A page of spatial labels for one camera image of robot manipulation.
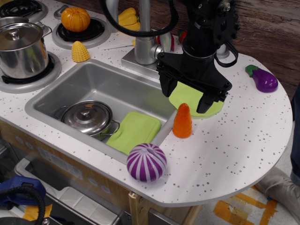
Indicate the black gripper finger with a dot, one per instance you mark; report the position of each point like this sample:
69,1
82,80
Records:
168,82
207,101

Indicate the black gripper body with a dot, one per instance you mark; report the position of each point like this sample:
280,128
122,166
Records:
196,69

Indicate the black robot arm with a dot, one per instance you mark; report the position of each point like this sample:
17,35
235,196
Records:
211,24

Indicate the light green plate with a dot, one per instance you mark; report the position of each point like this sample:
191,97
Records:
185,94

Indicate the orange toy carrot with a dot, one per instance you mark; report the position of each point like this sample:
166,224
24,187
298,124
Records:
182,125

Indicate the silver toy faucet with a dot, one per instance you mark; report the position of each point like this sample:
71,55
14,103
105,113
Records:
143,58

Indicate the red toy vegetable slice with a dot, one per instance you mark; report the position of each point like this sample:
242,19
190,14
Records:
166,41

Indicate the green cutting board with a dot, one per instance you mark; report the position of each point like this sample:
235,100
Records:
135,128

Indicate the purple toy eggplant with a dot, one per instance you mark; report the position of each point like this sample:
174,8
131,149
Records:
264,81

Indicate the yellow toy bell pepper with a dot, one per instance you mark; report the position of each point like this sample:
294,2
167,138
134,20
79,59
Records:
129,19

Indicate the purple striped toy onion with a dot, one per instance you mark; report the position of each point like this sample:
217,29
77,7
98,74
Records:
146,162

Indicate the small steel pot with lid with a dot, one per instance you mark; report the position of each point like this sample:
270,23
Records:
90,117

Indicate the back right stove burner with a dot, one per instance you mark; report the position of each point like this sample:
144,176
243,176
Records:
95,34

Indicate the stove burner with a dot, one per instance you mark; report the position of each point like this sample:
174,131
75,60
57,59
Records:
33,10
36,82
95,34

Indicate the yellow toy corn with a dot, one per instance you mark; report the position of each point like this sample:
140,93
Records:
79,52

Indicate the blue jeans leg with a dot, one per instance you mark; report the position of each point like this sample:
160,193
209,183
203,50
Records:
295,152

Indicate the grey sink basin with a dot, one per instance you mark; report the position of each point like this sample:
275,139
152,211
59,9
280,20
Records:
91,85

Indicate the grey shoe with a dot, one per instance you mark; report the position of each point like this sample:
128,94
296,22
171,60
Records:
278,186

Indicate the orange toy pumpkin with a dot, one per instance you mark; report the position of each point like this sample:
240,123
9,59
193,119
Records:
75,19

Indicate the front left stove burner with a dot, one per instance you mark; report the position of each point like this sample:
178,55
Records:
36,82

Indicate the large steel pot with lid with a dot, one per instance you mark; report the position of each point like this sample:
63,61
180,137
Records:
23,52

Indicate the back left stove burner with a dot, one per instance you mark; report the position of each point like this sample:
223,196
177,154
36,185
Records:
33,10

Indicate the blue clamp tool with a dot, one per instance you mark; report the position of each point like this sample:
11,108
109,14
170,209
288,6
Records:
22,191

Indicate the oven door with handle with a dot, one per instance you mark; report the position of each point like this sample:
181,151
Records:
72,199

